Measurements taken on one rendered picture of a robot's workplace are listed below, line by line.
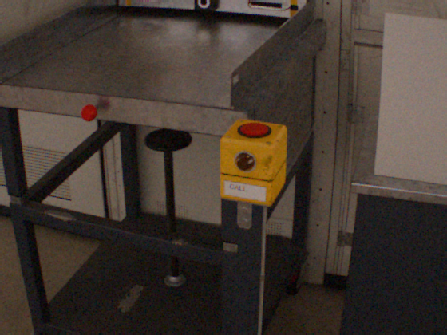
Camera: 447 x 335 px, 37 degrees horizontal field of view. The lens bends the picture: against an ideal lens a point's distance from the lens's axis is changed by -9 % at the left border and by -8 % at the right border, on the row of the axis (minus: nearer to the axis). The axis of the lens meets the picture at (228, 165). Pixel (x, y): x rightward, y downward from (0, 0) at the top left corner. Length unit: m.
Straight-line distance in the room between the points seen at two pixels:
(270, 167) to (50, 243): 1.56
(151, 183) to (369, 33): 0.86
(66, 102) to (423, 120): 0.70
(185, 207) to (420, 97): 1.20
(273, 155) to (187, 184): 1.20
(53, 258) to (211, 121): 1.24
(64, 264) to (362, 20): 1.26
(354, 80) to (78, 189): 1.01
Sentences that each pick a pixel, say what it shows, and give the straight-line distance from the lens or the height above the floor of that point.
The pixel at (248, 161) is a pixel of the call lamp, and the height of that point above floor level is 0.88.
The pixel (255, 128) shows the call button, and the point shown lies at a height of 0.91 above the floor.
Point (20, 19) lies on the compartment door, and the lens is 1.91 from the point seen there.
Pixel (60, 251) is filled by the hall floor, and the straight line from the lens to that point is 2.46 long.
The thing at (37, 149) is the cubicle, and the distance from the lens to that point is 2.44.
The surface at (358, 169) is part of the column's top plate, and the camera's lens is 1.31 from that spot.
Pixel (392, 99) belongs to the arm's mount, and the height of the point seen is 0.90.
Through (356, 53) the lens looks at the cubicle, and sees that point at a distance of 1.89.
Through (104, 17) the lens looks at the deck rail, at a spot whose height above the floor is 0.85.
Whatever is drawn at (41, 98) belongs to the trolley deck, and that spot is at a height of 0.82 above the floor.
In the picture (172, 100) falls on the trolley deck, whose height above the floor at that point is 0.85.
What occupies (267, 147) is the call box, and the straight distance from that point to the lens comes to 1.03.
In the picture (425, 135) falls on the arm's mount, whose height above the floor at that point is 0.84.
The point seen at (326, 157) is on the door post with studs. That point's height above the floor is 0.44.
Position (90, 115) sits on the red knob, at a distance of 1.36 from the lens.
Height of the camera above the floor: 1.34
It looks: 27 degrees down
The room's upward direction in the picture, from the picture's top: straight up
